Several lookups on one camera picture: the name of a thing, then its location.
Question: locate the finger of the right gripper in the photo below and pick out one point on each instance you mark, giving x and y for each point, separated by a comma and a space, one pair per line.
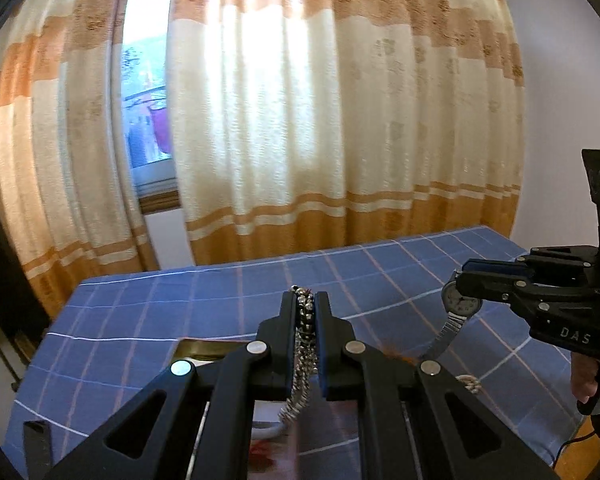
495, 287
490, 271

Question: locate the blue plaid bedsheet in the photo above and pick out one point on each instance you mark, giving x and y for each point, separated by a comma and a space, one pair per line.
117, 332

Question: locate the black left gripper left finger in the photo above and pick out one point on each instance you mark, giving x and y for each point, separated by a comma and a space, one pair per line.
152, 436

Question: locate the cream orange curtain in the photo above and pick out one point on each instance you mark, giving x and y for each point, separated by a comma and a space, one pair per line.
67, 203
300, 125

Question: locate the person's right hand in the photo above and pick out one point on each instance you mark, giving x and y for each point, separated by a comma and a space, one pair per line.
583, 377

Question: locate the window with white frame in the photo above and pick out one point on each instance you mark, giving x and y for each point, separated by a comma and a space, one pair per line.
145, 115

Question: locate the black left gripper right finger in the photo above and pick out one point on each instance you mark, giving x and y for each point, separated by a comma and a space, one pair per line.
415, 421

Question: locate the right cream orange curtain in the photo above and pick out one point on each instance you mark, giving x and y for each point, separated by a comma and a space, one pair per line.
300, 125

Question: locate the pink metal tin box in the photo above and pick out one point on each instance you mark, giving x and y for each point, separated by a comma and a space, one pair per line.
242, 381

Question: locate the left cream orange curtain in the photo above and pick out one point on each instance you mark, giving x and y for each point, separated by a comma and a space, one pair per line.
67, 203

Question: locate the silver wristwatch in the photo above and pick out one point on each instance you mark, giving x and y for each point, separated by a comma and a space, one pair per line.
459, 309

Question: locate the white jade bangle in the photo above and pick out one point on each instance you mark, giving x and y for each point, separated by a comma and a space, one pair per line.
267, 430

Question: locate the brown wooden bead mala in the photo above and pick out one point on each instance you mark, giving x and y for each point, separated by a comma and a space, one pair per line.
395, 354

